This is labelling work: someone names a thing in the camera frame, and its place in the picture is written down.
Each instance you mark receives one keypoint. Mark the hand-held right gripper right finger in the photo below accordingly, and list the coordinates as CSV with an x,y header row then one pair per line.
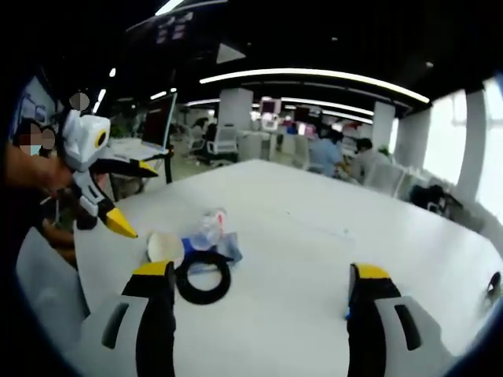
x,y
365,334

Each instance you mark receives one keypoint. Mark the black office chair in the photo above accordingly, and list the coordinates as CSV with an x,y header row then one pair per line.
x,y
436,198

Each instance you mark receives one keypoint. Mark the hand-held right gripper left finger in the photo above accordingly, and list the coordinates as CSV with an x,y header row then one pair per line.
x,y
157,334

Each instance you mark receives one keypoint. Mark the grey side table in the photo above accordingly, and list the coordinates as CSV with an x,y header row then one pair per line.
x,y
133,149

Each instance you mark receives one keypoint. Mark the large window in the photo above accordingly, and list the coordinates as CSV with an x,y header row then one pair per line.
x,y
491,149

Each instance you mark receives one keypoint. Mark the white mesh office chair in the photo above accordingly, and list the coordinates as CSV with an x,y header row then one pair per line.
x,y
224,143

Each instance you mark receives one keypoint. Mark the clear plastic water bottle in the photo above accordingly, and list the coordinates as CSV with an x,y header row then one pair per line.
x,y
210,228

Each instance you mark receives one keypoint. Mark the white table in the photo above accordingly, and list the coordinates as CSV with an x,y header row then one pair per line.
x,y
314,235

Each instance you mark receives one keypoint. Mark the ceiling light strip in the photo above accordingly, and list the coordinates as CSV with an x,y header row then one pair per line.
x,y
314,72

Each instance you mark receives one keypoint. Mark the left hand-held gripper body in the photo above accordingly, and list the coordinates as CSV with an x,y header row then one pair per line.
x,y
82,137

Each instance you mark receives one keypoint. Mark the hanging ceiling sign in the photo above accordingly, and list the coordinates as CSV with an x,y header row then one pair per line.
x,y
173,27

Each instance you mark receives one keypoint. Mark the monitor on stand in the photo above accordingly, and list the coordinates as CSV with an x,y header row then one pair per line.
x,y
157,121

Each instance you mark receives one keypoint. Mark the blue lid wet wipes pack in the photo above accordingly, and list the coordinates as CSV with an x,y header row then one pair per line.
x,y
232,247

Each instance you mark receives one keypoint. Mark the green print paper cup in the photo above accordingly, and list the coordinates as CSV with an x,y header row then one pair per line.
x,y
163,247

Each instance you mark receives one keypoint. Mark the person's left hand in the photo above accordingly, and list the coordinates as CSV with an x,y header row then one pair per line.
x,y
55,178

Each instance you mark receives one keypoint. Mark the grey mesh office chair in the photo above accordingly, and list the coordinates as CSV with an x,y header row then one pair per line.
x,y
43,282

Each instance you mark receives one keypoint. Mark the narrow window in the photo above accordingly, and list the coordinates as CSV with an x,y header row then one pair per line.
x,y
444,137

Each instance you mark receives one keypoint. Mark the white-framed monitor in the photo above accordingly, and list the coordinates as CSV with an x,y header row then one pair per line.
x,y
269,108

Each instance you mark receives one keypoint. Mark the green potted plant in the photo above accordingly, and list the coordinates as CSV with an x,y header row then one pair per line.
x,y
122,132

